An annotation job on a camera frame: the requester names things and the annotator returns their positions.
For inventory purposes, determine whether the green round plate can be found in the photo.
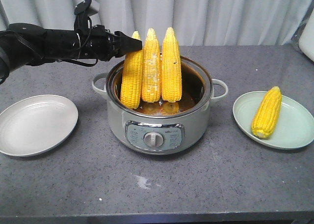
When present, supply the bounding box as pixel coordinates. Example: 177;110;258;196
233;91;314;150

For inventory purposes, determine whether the beige round plate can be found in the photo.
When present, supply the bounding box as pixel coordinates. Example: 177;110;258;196
0;95;79;157

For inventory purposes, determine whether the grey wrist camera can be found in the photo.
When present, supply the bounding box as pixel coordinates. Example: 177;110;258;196
74;0;100;17

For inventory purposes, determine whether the pale yellow corn cob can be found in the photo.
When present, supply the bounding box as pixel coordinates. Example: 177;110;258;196
141;28;161;103

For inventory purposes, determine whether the white pleated curtain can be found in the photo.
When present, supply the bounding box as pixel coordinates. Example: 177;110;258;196
0;0;313;46

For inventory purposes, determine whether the white blender appliance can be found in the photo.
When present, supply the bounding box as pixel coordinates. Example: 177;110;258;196
299;18;314;61

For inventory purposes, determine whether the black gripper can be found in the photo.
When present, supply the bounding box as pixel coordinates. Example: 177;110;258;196
78;25;142;61

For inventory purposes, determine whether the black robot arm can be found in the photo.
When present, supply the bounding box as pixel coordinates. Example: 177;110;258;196
0;23;142;83

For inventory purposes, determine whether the green electric cooking pot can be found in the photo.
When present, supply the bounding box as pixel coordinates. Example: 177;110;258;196
92;57;229;155

